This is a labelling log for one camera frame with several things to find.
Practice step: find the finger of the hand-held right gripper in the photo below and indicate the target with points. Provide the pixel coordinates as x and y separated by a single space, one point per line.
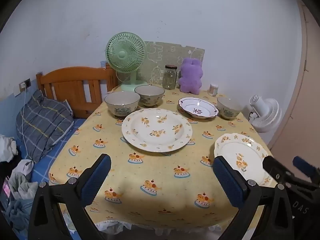
276 171
303 166

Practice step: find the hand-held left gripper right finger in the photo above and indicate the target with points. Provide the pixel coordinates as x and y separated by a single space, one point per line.
230 182

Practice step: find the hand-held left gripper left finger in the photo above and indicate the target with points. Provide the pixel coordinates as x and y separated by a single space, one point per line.
96 177

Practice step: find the small scalloped floral plate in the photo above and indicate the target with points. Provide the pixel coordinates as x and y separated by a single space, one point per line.
240 147

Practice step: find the floral ceramic bowl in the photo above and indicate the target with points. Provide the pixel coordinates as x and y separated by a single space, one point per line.
228 107
150 95
122 103

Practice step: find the large floral plate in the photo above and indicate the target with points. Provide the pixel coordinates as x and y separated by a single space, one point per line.
156 130

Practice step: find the scalloped line-trimmed plate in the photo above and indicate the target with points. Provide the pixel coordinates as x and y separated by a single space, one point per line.
197 107

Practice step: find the white standing fan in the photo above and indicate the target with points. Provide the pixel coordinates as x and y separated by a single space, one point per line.
266 115

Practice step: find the yellow printed tablecloth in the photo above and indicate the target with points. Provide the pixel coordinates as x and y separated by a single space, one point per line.
155 170

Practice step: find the beige door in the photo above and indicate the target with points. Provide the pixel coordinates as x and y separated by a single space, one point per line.
300 105

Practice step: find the grey garment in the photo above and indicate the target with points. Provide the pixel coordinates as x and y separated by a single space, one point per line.
22 187

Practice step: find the grey plaid pillow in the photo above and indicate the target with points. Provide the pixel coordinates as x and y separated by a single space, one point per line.
42 122

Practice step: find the white garment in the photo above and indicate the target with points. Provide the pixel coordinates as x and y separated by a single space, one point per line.
7 148

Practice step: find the cotton swab container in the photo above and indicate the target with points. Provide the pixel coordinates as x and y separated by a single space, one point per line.
213 90

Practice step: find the wooden bed headboard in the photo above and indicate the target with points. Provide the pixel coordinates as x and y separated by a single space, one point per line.
70 75

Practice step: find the purple plush toy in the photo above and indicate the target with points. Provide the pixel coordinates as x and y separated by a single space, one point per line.
190 76

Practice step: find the glass jar with dark lid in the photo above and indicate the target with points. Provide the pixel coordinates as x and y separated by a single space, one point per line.
170 78

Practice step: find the green desk fan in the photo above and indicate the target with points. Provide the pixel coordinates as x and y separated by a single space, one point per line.
125 55

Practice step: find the green patterned board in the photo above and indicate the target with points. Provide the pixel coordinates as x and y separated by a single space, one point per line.
162 52

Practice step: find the wall socket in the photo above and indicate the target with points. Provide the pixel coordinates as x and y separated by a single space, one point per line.
25 83

